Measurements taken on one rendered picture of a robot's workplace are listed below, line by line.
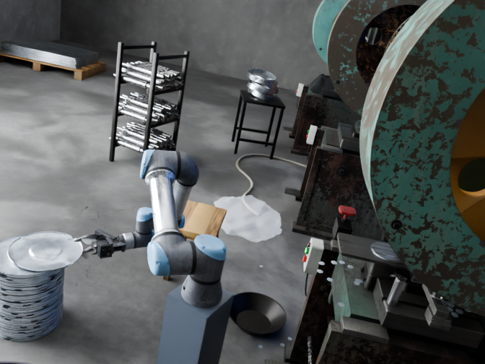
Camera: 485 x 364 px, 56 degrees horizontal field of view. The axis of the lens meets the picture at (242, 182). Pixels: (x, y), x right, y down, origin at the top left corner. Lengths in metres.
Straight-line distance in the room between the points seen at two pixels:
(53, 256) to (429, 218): 1.51
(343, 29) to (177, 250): 1.67
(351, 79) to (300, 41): 5.30
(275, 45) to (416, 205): 7.11
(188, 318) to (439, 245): 0.94
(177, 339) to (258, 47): 6.71
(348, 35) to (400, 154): 1.79
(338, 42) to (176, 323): 1.77
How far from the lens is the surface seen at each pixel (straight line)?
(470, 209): 1.16
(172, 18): 8.27
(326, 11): 4.42
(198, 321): 1.67
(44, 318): 2.15
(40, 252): 2.08
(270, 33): 8.02
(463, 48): 0.96
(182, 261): 1.55
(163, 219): 1.63
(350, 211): 1.89
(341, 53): 2.73
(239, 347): 2.22
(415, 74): 0.95
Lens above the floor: 1.51
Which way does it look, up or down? 23 degrees down
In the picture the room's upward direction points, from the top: 12 degrees clockwise
